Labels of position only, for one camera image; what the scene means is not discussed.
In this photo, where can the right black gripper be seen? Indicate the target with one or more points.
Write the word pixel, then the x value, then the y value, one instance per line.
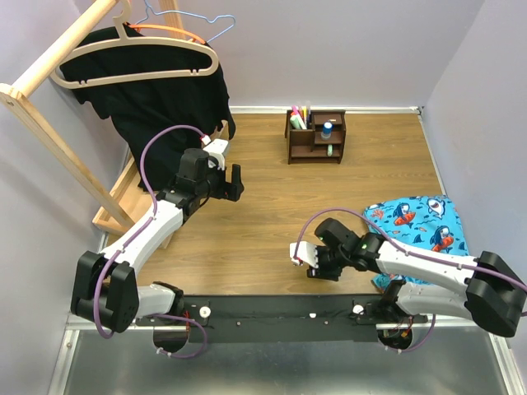
pixel 321 271

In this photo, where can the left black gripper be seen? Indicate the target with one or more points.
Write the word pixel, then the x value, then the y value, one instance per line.
pixel 235 188

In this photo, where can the mint green highlighter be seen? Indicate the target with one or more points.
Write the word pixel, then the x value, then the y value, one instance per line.
pixel 297 122

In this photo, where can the pink capped white marker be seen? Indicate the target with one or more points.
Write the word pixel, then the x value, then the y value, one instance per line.
pixel 295 111

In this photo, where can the dark wooden desk organizer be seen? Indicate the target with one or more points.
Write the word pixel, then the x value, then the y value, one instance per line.
pixel 306 146

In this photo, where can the blue grey glue stick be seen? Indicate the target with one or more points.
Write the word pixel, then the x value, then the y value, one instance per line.
pixel 327 130

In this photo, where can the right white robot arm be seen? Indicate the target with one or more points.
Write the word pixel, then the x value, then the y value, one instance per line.
pixel 482 289

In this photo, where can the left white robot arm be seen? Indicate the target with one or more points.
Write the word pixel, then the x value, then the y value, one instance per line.
pixel 148 238

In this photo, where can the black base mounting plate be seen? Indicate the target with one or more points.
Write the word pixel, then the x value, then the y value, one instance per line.
pixel 292 318

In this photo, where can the wooden clothes rack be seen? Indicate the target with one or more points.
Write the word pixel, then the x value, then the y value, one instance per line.
pixel 42 205

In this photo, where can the blue shark print cloth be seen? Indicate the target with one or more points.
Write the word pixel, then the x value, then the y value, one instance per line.
pixel 425 222

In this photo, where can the black t-shirt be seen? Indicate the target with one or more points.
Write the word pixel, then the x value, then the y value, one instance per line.
pixel 160 119

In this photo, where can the orange plastic hanger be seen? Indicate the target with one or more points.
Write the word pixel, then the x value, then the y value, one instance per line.
pixel 176 32

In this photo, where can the beige wooden hanger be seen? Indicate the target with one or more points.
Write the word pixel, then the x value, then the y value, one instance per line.
pixel 119 54

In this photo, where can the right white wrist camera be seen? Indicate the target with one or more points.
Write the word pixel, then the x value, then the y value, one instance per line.
pixel 304 253

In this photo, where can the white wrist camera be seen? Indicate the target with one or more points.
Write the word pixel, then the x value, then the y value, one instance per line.
pixel 304 253
pixel 218 149

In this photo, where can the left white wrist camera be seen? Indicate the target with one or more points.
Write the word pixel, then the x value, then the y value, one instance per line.
pixel 218 149

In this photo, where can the aluminium rail frame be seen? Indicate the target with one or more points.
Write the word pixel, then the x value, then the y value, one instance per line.
pixel 482 290

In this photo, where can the blue wire hanger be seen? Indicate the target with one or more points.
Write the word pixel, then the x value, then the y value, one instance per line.
pixel 169 14

